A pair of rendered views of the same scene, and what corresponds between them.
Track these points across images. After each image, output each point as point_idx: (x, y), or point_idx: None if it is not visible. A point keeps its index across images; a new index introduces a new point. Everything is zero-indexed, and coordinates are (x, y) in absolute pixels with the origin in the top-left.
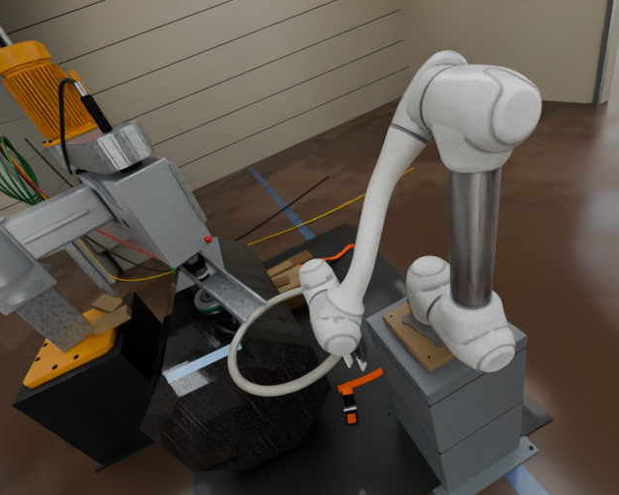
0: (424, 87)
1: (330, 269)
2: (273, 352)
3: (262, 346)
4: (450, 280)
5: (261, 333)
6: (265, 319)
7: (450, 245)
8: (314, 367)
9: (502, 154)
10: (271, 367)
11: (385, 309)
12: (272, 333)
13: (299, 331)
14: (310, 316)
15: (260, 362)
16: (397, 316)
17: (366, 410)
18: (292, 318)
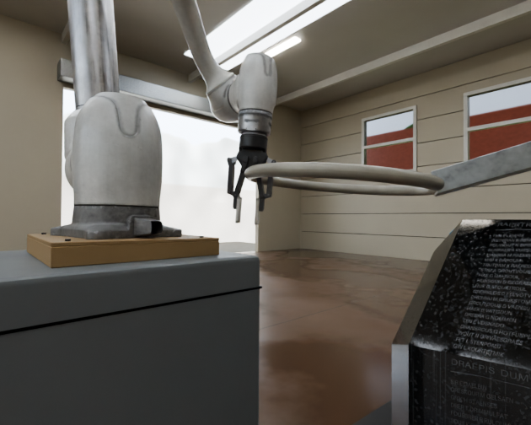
0: None
1: (241, 65)
2: (430, 278)
3: (442, 257)
4: (119, 89)
5: (466, 254)
6: (524, 277)
7: (115, 43)
8: (401, 389)
9: None
10: (418, 287)
11: (216, 258)
12: (465, 274)
13: (469, 346)
14: None
15: (427, 269)
16: (189, 237)
17: None
18: None
